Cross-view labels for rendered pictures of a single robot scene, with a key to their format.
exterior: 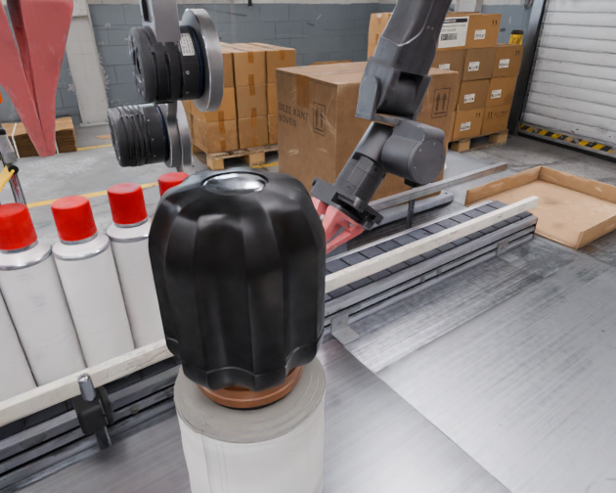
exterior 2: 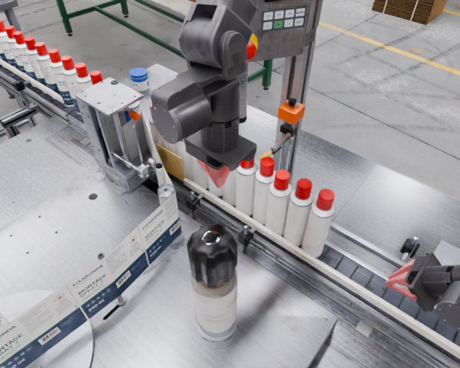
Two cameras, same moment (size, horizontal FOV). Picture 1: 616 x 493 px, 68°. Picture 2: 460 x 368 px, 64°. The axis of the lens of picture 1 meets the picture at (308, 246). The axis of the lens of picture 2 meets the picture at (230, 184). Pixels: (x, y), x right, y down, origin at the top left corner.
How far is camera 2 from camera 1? 0.52 m
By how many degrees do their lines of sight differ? 60
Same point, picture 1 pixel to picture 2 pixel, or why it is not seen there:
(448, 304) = not seen: outside the picture
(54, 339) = (258, 207)
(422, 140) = (455, 303)
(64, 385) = (250, 221)
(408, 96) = not seen: outside the picture
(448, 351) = not seen: outside the picture
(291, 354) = (201, 280)
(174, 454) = (243, 273)
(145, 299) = (289, 223)
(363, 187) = (432, 285)
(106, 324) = (271, 217)
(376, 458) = (269, 353)
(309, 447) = (204, 303)
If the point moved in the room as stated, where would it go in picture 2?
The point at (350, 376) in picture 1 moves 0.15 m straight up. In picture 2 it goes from (313, 332) to (326, 299)
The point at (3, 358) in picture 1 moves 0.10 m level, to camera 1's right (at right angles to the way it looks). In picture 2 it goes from (243, 198) to (255, 229)
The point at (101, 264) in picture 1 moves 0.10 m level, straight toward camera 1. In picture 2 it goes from (277, 201) to (246, 225)
